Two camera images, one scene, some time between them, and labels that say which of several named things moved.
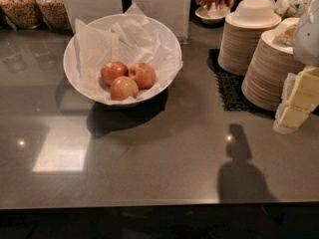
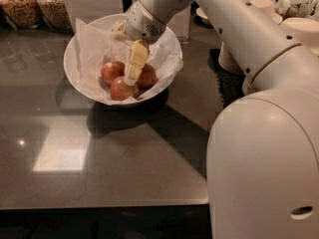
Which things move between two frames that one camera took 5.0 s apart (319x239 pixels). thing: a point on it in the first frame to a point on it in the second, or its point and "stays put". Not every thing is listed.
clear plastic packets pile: [294, 0] stays put
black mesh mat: [230, 89] stays put
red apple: [143, 74] stays put
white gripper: [307, 40] to [142, 24]
